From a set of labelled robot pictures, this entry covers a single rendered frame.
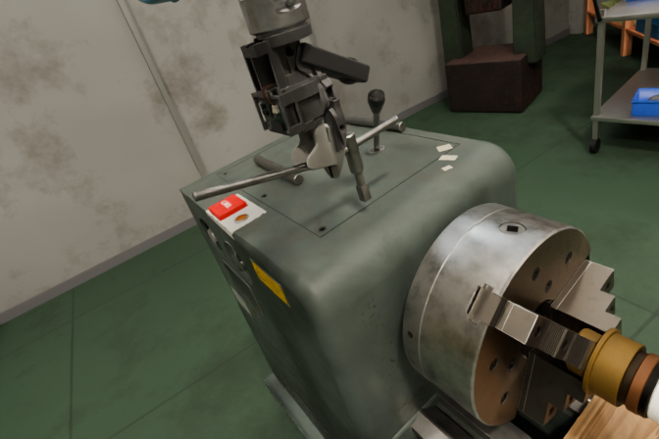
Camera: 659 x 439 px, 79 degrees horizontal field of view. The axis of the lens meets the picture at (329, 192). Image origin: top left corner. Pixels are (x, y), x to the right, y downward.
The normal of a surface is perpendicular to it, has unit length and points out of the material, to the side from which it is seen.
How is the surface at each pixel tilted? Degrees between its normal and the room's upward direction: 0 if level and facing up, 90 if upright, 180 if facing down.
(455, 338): 60
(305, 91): 90
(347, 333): 90
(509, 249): 8
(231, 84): 90
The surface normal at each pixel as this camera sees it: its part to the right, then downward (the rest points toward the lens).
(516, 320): -0.69, -0.36
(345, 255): 0.05, -0.61
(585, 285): -0.38, -0.76
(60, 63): 0.51, 0.29
